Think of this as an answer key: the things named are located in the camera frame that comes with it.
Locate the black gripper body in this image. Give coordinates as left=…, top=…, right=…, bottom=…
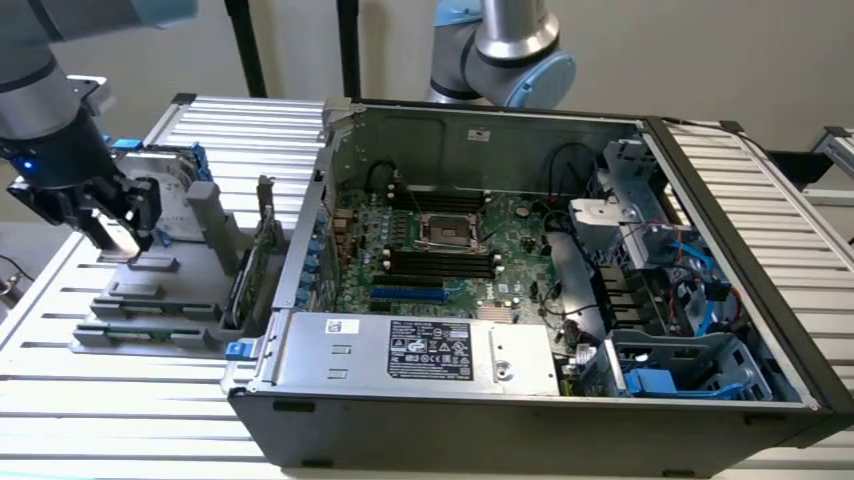
left=0, top=109, right=129, bottom=227

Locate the silver CPU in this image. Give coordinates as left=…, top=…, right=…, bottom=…
left=97, top=223, right=144, bottom=260

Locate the long black expansion slot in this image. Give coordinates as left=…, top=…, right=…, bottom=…
left=369, top=273, right=447, bottom=290

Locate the blue expansion slot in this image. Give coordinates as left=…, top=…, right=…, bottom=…
left=368, top=286, right=448, bottom=305

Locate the metal CPU socket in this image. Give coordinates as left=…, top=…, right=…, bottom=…
left=412, top=211, right=484, bottom=252

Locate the silver hard disk blue caddy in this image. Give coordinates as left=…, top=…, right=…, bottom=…
left=108, top=137, right=213, bottom=244

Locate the grey parts rack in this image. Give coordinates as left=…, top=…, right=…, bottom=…
left=68, top=143, right=289, bottom=355

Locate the green graphics card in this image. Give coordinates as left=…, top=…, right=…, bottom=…
left=224, top=173, right=286, bottom=332

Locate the green RAM stick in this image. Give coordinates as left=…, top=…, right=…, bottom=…
left=77, top=325, right=213, bottom=338

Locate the blue plastic latch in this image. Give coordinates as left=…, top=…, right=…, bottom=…
left=224, top=338, right=260, bottom=361

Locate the black stand pole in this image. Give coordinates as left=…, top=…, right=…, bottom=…
left=334, top=0, right=362, bottom=101
left=221, top=0, right=269, bottom=100

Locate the silver power supply unit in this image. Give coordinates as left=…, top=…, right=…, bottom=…
left=246, top=311, right=563, bottom=397

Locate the green motherboard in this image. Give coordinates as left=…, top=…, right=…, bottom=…
left=325, top=185, right=592, bottom=362

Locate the small finned chipset heatsink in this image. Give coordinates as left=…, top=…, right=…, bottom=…
left=475, top=303, right=520, bottom=322

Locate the black open PC case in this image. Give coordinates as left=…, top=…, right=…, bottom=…
left=222, top=98, right=854, bottom=470

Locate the grey plastic air shroud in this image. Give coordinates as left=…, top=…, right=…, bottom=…
left=544, top=230, right=607, bottom=342

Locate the silver disk bay cage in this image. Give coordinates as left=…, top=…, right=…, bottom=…
left=565, top=138, right=703, bottom=274

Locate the black fan block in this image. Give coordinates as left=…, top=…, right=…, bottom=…
left=588, top=263, right=669, bottom=335

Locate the grey perforated drive bay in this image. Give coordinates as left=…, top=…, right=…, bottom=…
left=601, top=328, right=776, bottom=402

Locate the black box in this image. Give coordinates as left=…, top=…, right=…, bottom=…
left=761, top=148, right=829, bottom=192

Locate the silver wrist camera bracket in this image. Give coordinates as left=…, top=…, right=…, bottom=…
left=64, top=74, right=112, bottom=117

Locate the thin black cable with plug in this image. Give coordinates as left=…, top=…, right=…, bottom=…
left=0, top=253, right=29, bottom=309

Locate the short black wire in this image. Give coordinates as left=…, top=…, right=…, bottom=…
left=362, top=159, right=402, bottom=190

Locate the black looped power wire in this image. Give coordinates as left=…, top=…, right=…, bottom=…
left=545, top=141, right=600, bottom=200

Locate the blue data wire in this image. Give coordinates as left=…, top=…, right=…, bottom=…
left=691, top=278, right=743, bottom=337
left=673, top=240, right=720, bottom=284

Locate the thin red wire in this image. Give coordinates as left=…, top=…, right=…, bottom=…
left=664, top=223, right=744, bottom=324

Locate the black cable over case edge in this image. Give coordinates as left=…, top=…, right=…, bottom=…
left=657, top=116, right=805, bottom=189

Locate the aluminium frame table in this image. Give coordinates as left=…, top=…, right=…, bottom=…
left=797, top=126, right=854, bottom=205

